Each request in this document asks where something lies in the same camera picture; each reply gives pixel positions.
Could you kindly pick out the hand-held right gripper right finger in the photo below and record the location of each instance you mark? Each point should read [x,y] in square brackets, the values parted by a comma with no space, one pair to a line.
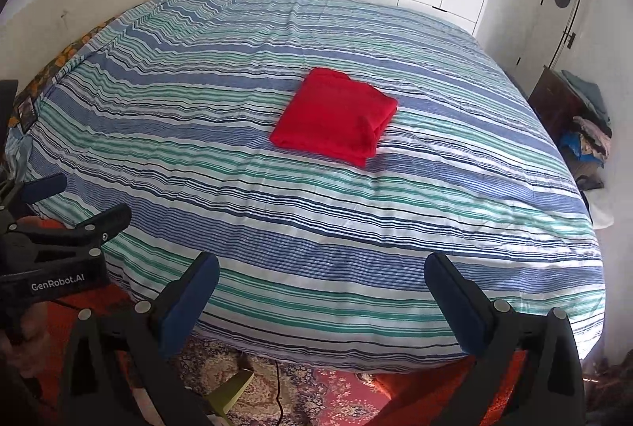
[457,307]

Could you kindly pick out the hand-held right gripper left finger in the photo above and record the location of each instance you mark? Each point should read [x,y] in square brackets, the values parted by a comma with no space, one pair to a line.
[188,307]

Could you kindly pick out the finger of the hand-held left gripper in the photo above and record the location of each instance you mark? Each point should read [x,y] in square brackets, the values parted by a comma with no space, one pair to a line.
[84,228]
[47,186]

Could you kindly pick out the red sweater with white rabbit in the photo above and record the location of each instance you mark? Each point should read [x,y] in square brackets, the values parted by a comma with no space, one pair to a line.
[331,114]

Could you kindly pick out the pile of clothes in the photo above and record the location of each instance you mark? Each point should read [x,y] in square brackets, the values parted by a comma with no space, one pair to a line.
[588,129]

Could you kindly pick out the person's left hand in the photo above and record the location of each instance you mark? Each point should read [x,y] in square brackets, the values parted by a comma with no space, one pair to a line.
[32,324]

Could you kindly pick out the light blue cloth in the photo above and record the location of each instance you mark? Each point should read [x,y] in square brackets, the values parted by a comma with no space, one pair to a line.
[17,156]

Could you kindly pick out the orange fleece cloth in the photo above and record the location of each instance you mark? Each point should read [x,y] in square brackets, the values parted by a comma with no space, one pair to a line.
[420,396]
[116,295]

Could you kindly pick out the printed fabric tag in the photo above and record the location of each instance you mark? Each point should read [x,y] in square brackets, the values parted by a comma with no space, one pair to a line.
[25,113]

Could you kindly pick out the green plastic object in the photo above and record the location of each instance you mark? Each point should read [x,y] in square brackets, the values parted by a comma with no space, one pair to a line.
[232,391]

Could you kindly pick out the blue green striped bedspread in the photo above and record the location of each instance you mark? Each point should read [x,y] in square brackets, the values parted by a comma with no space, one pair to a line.
[296,233]

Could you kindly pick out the patterned rug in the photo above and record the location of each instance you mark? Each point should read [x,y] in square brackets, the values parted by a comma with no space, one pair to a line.
[316,391]

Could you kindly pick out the white cloth bundle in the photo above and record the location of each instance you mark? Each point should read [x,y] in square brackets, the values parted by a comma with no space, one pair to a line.
[603,208]

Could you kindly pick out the dark wooden cabinet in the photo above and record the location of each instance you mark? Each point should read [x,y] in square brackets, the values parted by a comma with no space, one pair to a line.
[551,104]

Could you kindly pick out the white door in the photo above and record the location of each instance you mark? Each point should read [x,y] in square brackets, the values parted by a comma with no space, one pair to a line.
[549,30]

